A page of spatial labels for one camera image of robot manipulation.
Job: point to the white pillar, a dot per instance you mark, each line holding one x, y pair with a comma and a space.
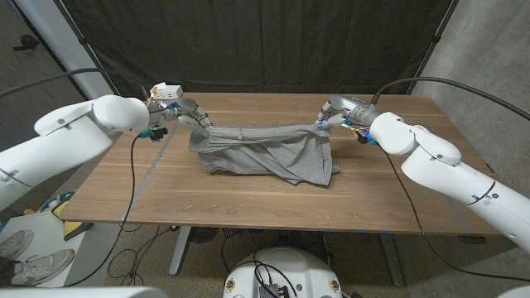
54, 33

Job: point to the black round fan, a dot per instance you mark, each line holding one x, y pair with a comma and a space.
203, 235

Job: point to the black backdrop curtain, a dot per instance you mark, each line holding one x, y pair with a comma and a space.
256, 45

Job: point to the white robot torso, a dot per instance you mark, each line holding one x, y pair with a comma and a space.
285, 269

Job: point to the dark wood grain door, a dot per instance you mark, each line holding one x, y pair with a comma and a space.
25, 62

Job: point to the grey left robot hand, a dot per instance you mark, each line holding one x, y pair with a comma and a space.
192, 116

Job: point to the black backdrop stand pole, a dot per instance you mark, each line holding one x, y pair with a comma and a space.
84, 41
435, 41

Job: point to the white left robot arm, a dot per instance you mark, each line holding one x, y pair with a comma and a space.
70, 140

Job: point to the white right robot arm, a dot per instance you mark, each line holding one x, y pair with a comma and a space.
447, 165

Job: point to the grey fabric shorts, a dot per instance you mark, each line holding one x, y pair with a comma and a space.
265, 153

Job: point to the grey sneaker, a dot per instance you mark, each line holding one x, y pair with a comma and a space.
16, 242
41, 267

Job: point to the dark trouser leg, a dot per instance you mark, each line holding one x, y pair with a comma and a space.
5, 273

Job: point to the white floor box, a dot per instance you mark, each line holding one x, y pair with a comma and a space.
49, 232

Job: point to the grey table leg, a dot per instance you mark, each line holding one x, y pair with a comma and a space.
179, 252
392, 260

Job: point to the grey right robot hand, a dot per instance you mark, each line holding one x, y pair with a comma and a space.
337, 109

